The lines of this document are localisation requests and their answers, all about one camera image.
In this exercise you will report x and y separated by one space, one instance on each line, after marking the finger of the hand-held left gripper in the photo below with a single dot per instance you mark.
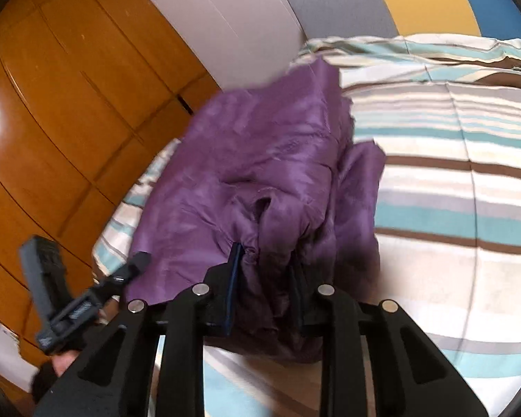
130 269

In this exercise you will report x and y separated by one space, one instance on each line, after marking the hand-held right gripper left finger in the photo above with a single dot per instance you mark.
233 276

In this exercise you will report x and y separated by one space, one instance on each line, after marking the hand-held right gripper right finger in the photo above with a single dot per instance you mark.
298 302

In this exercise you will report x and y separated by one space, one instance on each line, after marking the purple quilted puffer jacket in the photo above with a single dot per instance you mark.
260 169

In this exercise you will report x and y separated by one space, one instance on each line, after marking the person's left hand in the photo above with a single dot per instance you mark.
66 362

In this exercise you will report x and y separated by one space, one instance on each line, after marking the wooden wardrobe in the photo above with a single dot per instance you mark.
69 108

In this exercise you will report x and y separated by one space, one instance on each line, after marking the striped bed cover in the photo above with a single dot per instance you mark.
451 173

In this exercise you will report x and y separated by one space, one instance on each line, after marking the grey yellow blue headboard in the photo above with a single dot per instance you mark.
417 0

